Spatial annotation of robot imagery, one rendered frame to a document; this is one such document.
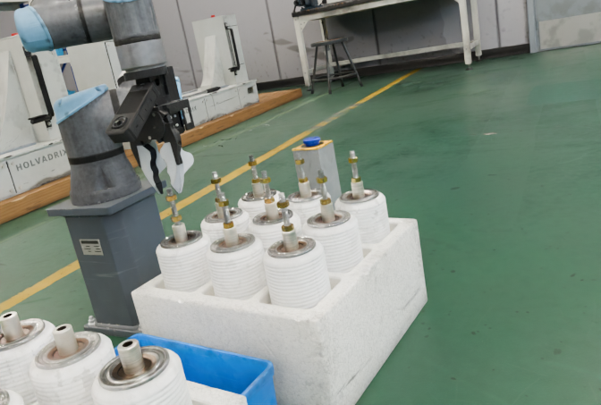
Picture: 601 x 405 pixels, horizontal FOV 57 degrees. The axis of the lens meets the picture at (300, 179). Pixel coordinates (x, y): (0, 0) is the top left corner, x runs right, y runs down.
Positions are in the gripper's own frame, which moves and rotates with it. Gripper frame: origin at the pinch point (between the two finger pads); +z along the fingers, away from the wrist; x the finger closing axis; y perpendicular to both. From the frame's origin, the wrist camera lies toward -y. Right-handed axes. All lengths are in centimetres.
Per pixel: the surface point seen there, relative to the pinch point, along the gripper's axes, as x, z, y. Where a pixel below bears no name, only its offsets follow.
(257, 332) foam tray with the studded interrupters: -18.7, 20.6, -9.7
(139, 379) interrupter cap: -21.5, 9.7, -35.9
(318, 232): -25.0, 10.5, 4.5
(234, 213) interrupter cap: -3.7, 9.8, 13.1
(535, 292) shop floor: -55, 35, 32
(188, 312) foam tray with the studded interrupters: -4.9, 19.2, -7.9
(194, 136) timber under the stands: 158, 32, 222
